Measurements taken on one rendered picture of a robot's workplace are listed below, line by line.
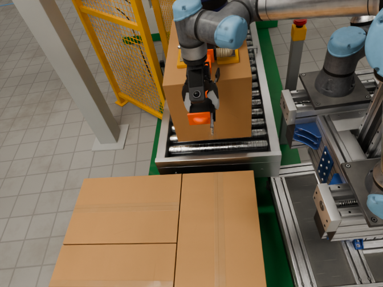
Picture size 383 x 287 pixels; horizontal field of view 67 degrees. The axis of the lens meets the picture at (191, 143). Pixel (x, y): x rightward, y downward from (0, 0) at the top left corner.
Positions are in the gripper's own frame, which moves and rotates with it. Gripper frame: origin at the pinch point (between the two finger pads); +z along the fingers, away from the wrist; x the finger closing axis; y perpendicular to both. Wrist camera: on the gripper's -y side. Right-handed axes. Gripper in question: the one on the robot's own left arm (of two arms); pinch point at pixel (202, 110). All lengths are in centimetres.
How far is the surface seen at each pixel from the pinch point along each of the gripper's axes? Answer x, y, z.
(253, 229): -16, -14, 67
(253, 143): -21, 39, 67
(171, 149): 28, 38, 67
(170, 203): 25, 1, 67
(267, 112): -31, 59, 62
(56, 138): 161, 104, 121
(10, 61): 284, 251, 121
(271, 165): -30, 25, 70
